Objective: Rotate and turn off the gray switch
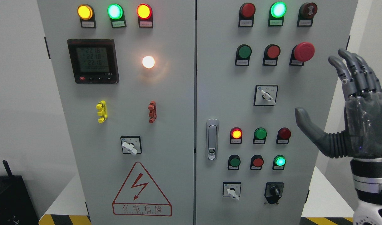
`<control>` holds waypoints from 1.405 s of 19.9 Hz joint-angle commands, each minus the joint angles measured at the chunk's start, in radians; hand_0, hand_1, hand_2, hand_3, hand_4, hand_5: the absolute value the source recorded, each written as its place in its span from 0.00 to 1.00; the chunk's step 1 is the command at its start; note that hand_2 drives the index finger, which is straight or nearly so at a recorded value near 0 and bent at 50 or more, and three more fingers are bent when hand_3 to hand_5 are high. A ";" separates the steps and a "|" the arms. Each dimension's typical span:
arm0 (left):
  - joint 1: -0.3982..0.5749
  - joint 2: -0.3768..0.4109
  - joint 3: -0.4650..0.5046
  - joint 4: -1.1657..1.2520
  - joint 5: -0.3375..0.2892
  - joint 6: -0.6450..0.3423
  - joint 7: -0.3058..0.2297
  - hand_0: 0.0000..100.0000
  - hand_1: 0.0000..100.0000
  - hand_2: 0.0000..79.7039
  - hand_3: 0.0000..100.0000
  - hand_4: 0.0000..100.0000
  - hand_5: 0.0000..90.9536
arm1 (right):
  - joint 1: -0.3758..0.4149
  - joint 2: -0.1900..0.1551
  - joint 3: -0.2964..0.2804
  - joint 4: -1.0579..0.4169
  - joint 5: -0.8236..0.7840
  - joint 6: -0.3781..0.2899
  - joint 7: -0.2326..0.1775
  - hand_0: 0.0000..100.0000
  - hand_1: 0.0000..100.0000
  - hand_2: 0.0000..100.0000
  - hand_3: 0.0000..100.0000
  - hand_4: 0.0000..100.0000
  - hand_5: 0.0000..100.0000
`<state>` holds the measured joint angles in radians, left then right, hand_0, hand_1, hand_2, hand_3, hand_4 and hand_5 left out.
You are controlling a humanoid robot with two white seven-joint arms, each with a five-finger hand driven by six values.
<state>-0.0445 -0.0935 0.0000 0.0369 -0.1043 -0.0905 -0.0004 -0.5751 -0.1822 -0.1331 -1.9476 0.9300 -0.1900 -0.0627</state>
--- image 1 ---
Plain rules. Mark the black digital power meter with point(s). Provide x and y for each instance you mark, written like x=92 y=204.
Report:
x=93 y=61

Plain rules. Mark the dark red buzzer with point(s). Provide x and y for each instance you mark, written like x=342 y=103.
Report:
x=306 y=14

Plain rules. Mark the red indicator light top right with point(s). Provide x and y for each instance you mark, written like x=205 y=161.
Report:
x=246 y=15

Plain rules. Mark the gray robotic hand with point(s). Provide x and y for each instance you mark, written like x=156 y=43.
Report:
x=362 y=137

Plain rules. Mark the green indicator light top right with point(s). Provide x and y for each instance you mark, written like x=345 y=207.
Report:
x=277 y=14

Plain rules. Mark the black box with antenna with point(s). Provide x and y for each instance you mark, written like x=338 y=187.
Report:
x=16 y=207

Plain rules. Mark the green push button upper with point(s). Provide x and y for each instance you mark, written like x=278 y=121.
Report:
x=243 y=54

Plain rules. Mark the red electrical danger sign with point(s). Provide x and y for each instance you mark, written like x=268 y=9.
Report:
x=141 y=196

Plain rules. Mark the lit green push button lower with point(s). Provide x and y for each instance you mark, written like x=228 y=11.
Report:
x=279 y=162

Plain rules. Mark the yellow terminal clip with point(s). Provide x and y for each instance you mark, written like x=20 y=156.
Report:
x=102 y=111

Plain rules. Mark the green indicator light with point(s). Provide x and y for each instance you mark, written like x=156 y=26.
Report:
x=260 y=135
x=116 y=15
x=277 y=14

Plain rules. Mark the red push button upper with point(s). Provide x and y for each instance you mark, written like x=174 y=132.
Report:
x=271 y=55

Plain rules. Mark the gray rotary switch left door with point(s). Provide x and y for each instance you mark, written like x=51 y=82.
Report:
x=131 y=145

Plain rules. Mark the green indicator light top left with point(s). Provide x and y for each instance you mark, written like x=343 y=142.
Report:
x=116 y=15

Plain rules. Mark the gray rotary switch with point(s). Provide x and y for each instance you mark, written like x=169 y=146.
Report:
x=265 y=95
x=232 y=190

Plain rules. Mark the gray electrical control cabinet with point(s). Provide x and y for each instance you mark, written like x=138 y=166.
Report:
x=194 y=44

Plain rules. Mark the lit red indicator light middle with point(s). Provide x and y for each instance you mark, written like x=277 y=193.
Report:
x=236 y=135

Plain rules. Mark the white glowing lamp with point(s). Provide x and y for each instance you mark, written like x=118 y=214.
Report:
x=148 y=62

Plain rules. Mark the green indicator light middle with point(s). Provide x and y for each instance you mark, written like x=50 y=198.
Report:
x=260 y=135

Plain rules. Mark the red terminal clip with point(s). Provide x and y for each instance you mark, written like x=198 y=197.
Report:
x=152 y=112

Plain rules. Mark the red push button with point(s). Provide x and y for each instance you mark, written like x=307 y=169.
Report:
x=271 y=55
x=257 y=162

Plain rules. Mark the yellow indicator light top left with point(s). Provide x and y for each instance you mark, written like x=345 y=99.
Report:
x=87 y=16

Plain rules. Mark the red push button lower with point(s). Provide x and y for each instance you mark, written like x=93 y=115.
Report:
x=257 y=162

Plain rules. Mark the red-yellow indicator light top left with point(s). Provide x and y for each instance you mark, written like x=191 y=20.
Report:
x=145 y=16

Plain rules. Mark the black selector knob switch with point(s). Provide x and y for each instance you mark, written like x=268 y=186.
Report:
x=273 y=191

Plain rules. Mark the red emergency stop button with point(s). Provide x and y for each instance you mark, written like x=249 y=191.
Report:
x=301 y=53

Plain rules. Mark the silver door latch handle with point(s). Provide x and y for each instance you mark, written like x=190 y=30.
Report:
x=211 y=138

